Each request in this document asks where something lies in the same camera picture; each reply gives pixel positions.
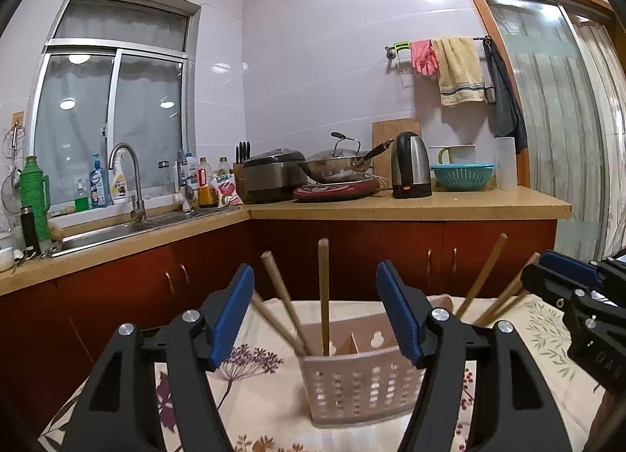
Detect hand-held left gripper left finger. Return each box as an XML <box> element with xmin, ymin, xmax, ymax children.
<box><xmin>61</xmin><ymin>264</ymin><xmax>256</xmax><ymax>452</ymax></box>

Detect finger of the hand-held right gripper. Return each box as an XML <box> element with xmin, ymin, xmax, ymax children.
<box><xmin>538</xmin><ymin>250</ymin><xmax>607</xmax><ymax>291</ymax></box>
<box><xmin>520</xmin><ymin>264</ymin><xmax>595</xmax><ymax>330</ymax></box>

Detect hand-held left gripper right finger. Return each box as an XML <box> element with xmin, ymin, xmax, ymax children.
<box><xmin>376</xmin><ymin>260</ymin><xmax>573</xmax><ymax>452</ymax></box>

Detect white plastic utensil basket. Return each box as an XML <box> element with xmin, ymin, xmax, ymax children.
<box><xmin>298</xmin><ymin>312</ymin><xmax>431</xmax><ymax>428</ymax></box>

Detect person's right forearm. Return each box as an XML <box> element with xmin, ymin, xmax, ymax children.
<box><xmin>589</xmin><ymin>386</ymin><xmax>621</xmax><ymax>450</ymax></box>

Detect red kitchen cabinets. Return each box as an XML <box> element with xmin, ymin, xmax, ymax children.
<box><xmin>0</xmin><ymin>217</ymin><xmax>558</xmax><ymax>438</ymax></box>

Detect floral tablecloth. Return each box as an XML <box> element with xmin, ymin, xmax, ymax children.
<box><xmin>39</xmin><ymin>293</ymin><xmax>607</xmax><ymax>452</ymax></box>

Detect stone kitchen countertop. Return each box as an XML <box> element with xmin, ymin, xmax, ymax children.
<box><xmin>0</xmin><ymin>185</ymin><xmax>573</xmax><ymax>296</ymax></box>

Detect red seasoning bag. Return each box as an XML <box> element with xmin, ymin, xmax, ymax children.
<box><xmin>211</xmin><ymin>173</ymin><xmax>244</xmax><ymax>208</ymax></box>

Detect tall white container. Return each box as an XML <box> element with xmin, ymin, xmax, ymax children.
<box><xmin>494</xmin><ymin>136</ymin><xmax>518</xmax><ymax>191</ymax></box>

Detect cooking oil bottle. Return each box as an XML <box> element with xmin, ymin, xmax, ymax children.
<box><xmin>196</xmin><ymin>157</ymin><xmax>219</xmax><ymax>209</ymax></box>

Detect striped curtain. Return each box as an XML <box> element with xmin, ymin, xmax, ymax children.
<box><xmin>572</xmin><ymin>12</ymin><xmax>626</xmax><ymax>257</ymax></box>

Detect red round induction cooker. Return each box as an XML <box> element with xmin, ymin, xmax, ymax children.
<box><xmin>292</xmin><ymin>176</ymin><xmax>385</xmax><ymax>202</ymax></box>

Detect teal plastic colander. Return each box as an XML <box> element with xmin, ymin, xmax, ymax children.
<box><xmin>430</xmin><ymin>162</ymin><xmax>496</xmax><ymax>192</ymax></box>

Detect grey rice cooker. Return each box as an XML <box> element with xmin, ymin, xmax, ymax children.
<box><xmin>242</xmin><ymin>148</ymin><xmax>306</xmax><ymax>203</ymax></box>

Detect knife block with knives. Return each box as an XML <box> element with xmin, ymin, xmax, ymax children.
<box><xmin>233</xmin><ymin>140</ymin><xmax>252</xmax><ymax>199</ymax></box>

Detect steel kitchen sink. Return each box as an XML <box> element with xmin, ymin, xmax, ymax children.
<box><xmin>49</xmin><ymin>208</ymin><xmax>236</xmax><ymax>257</ymax></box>

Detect steel electric kettle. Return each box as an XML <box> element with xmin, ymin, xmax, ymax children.
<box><xmin>390</xmin><ymin>132</ymin><xmax>434</xmax><ymax>199</ymax></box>

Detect sliding glass door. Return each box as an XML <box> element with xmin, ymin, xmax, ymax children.
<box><xmin>457</xmin><ymin>0</ymin><xmax>626</xmax><ymax>267</ymax></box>

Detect steel sink faucet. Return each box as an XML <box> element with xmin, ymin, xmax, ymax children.
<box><xmin>108</xmin><ymin>142</ymin><xmax>148</xmax><ymax>223</ymax></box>

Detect steel wok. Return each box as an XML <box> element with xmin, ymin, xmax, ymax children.
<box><xmin>299</xmin><ymin>139</ymin><xmax>394</xmax><ymax>184</ymax></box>

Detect steel wok lid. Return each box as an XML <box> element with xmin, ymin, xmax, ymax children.
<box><xmin>306</xmin><ymin>132</ymin><xmax>372</xmax><ymax>164</ymax></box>

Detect white spray cleaner bottle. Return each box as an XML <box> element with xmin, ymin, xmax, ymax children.
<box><xmin>110</xmin><ymin>159</ymin><xmax>130</xmax><ymax>204</ymax></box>

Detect dark hanging cloth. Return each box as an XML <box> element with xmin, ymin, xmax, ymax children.
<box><xmin>484</xmin><ymin>39</ymin><xmax>529</xmax><ymax>154</ymax></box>

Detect wooden cutting board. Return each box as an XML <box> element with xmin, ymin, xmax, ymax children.
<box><xmin>372</xmin><ymin>118</ymin><xmax>422</xmax><ymax>174</ymax></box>

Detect blue dish soap bottle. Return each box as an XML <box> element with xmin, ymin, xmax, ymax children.
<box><xmin>88</xmin><ymin>154</ymin><xmax>111</xmax><ymax>209</ymax></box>

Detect small green soap bottle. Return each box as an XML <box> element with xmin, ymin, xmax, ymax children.
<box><xmin>73</xmin><ymin>178</ymin><xmax>91</xmax><ymax>212</ymax></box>

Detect black bottle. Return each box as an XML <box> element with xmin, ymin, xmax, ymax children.
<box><xmin>20</xmin><ymin>206</ymin><xmax>41</xmax><ymax>257</ymax></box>

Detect yellow towel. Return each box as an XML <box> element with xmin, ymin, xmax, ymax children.
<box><xmin>431</xmin><ymin>36</ymin><xmax>486</xmax><ymax>108</ymax></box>

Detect green thermos flask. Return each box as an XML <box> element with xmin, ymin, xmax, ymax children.
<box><xmin>18</xmin><ymin>155</ymin><xmax>52</xmax><ymax>245</ymax></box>

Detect sliding kitchen window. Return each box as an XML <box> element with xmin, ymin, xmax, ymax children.
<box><xmin>27</xmin><ymin>0</ymin><xmax>202</xmax><ymax>213</ymax></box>

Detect white cup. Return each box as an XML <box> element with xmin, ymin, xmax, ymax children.
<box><xmin>0</xmin><ymin>232</ymin><xmax>18</xmax><ymax>272</ymax></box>

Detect hanging metal strainer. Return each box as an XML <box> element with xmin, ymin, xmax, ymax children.
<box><xmin>1</xmin><ymin>122</ymin><xmax>25</xmax><ymax>214</ymax></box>

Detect pink rubber gloves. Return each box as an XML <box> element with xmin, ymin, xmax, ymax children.
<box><xmin>410</xmin><ymin>39</ymin><xmax>441</xmax><ymax>77</ymax></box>

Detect small wall tap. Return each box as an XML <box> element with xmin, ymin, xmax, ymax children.
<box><xmin>176</xmin><ymin>150</ymin><xmax>196</xmax><ymax>208</ymax></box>

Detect white mug green handle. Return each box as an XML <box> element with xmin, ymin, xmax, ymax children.
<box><xmin>429</xmin><ymin>144</ymin><xmax>477</xmax><ymax>165</ymax></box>

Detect wall towel rail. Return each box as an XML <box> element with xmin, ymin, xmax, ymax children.
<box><xmin>385</xmin><ymin>35</ymin><xmax>492</xmax><ymax>76</ymax></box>

